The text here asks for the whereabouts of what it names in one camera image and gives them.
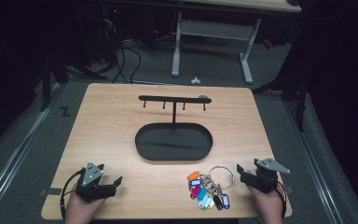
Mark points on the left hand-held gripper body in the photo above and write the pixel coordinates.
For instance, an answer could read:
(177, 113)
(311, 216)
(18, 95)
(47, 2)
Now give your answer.
(90, 177)

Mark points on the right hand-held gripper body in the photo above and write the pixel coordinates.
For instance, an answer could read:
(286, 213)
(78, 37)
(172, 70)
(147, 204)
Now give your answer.
(266, 175)

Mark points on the black key rack with tray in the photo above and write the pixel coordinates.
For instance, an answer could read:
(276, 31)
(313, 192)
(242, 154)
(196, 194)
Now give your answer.
(174, 141)

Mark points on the person's right hand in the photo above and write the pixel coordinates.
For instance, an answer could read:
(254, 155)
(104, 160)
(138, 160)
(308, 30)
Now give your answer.
(267, 205)

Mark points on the person's left hand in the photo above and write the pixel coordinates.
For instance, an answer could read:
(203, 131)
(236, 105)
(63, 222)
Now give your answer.
(80, 210)

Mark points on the grey tape strip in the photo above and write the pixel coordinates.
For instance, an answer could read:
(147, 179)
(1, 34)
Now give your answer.
(55, 191)

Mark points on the black metal stand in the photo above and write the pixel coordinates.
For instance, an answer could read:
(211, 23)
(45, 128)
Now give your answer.
(298, 99)
(48, 84)

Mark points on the small white floor object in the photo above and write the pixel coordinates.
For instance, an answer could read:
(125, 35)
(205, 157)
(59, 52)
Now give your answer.
(195, 81)

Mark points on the desk with white metal legs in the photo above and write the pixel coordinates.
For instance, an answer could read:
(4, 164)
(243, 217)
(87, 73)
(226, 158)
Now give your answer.
(214, 29)

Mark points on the grey metal floor rail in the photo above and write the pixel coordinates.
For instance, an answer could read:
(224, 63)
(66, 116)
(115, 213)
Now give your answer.
(310, 161)
(15, 155)

